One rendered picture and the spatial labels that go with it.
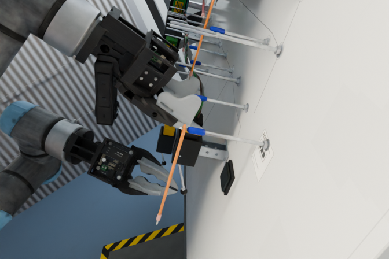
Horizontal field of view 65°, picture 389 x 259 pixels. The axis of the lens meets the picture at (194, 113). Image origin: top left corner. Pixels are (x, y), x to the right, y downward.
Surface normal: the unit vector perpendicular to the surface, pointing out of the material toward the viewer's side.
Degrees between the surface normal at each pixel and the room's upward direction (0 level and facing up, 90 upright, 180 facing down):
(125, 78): 93
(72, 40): 92
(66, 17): 79
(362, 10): 54
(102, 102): 96
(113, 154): 47
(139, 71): 93
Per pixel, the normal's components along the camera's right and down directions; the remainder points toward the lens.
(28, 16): -0.07, 0.65
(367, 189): -0.97, -0.20
